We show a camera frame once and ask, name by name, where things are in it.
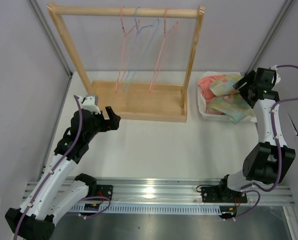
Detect aluminium mounting rail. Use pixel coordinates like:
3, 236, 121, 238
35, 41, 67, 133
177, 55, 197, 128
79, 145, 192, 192
22, 176, 295, 207

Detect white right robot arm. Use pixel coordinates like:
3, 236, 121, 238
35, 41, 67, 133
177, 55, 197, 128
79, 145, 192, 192
217, 67, 295, 202

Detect white plastic laundry basket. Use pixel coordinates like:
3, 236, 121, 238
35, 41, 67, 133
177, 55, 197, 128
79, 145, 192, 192
196, 84, 257, 123

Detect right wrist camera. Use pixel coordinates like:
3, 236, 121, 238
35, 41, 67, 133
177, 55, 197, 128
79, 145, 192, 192
269, 65, 281, 86

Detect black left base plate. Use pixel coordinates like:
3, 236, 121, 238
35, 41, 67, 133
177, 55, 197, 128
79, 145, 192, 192
96, 184, 114, 200

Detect left pink wire hanger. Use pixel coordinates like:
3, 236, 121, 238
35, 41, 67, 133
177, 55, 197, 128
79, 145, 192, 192
115, 6, 136, 93

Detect wooden hanger rack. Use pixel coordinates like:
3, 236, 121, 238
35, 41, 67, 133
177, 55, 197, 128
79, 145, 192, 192
47, 2, 205, 123

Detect coral pink garment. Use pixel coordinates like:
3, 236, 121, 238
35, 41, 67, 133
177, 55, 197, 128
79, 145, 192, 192
198, 74, 225, 115

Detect pink wire hanger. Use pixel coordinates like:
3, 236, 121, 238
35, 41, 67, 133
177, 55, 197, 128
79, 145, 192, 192
115, 6, 136, 93
149, 8, 178, 93

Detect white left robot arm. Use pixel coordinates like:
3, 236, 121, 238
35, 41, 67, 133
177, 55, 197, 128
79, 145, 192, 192
5, 106, 121, 240

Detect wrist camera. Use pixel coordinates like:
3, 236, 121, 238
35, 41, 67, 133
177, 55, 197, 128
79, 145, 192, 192
78, 94, 101, 115
269, 65, 281, 86

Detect blue wire hanger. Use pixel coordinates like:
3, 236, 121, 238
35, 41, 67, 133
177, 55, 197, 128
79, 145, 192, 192
122, 6, 160, 92

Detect right pink wire hanger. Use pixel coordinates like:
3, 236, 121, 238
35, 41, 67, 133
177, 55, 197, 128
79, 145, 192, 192
149, 8, 178, 93

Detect floral pastel skirt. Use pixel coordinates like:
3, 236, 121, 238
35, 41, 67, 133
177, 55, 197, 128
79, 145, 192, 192
207, 74, 254, 124

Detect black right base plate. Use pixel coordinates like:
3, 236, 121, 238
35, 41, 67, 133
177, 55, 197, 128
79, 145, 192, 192
196, 185, 247, 204

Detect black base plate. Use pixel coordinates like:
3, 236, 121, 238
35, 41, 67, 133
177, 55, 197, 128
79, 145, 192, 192
196, 185, 247, 204
96, 184, 114, 200

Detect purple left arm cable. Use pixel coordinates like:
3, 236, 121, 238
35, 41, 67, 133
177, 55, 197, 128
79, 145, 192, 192
13, 94, 111, 240

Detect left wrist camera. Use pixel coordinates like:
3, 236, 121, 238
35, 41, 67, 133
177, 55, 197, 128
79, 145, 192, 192
78, 94, 101, 115

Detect white slotted cable duct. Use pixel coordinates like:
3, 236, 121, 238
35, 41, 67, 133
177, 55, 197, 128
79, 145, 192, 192
68, 203, 234, 216

